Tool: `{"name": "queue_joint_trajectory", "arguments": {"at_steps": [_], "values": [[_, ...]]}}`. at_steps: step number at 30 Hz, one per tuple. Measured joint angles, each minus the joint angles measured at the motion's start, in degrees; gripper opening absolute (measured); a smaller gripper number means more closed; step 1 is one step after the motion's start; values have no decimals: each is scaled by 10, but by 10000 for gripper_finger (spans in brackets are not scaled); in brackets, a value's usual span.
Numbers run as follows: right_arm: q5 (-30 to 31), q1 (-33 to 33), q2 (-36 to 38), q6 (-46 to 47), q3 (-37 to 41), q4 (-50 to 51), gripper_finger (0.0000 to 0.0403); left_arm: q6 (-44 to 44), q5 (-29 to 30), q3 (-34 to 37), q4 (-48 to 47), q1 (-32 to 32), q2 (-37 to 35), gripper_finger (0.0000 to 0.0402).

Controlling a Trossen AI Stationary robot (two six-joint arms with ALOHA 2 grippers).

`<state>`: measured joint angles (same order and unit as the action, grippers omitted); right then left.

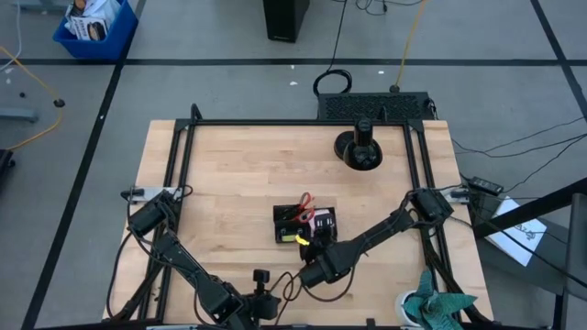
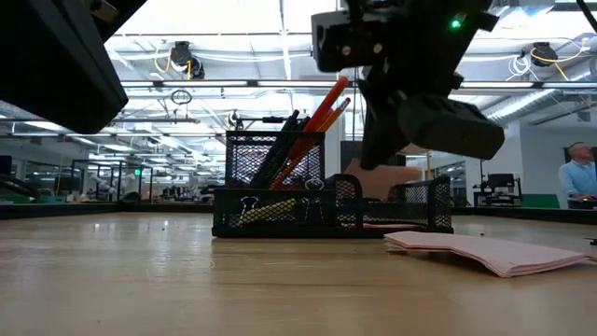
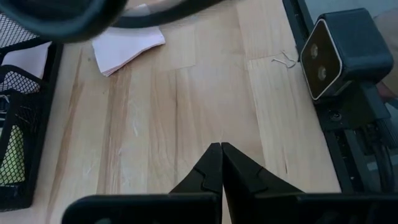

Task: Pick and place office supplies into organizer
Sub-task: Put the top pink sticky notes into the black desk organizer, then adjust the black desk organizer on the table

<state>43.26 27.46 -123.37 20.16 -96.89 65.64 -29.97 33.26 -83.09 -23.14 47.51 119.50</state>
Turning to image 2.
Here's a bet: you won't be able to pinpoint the black pen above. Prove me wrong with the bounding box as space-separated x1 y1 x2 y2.
251 109 300 189
260 115 312 189

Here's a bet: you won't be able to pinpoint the yellow pencil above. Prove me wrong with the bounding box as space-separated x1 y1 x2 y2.
307 107 336 141
274 96 352 190

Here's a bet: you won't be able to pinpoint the red-handled scissors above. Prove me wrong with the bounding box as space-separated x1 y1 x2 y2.
270 76 351 190

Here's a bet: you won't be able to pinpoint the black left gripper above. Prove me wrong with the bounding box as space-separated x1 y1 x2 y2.
0 0 148 136

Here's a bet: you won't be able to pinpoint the person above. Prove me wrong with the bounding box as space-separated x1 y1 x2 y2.
558 141 597 210

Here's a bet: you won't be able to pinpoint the green panel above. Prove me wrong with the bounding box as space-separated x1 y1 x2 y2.
521 193 562 210

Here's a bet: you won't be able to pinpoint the black frame workcell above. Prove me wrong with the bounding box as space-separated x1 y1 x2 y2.
69 160 154 204

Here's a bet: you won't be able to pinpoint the black overhead arm cable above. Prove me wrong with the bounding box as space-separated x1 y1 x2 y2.
576 0 597 34

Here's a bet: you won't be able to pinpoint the black overhead camera rig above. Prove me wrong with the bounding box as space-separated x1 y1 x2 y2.
232 110 312 136

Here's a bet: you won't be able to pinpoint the black ceiling cable reel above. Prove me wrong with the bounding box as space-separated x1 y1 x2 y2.
530 41 560 68
169 40 206 80

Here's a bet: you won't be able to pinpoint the yellow eraser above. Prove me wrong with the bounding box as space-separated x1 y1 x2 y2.
239 198 299 226

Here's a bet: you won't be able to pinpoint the black binder clip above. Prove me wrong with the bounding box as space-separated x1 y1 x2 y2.
240 195 260 220
305 176 326 224

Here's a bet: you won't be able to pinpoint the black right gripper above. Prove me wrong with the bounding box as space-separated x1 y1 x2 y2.
311 0 506 170

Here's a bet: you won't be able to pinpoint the background desk with monitor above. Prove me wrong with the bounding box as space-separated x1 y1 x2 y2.
473 160 522 208

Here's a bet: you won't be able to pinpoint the black mesh desk organizer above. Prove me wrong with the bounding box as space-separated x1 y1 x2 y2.
212 130 454 239

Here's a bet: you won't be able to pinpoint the black hanging cable loop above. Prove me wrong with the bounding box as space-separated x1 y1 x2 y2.
170 88 193 107

